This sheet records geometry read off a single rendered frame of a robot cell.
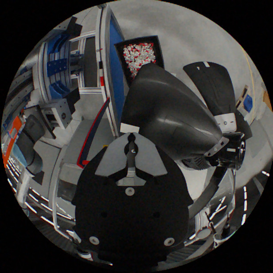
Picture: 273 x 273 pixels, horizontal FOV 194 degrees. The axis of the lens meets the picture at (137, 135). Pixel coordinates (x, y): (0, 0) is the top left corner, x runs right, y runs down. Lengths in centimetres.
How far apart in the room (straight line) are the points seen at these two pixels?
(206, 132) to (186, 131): 5
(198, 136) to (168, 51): 126
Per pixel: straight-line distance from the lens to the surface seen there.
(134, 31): 134
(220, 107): 34
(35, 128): 51
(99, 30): 44
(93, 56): 113
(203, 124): 17
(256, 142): 752
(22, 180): 65
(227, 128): 35
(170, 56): 135
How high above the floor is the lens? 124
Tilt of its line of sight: 41 degrees down
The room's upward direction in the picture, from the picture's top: 176 degrees clockwise
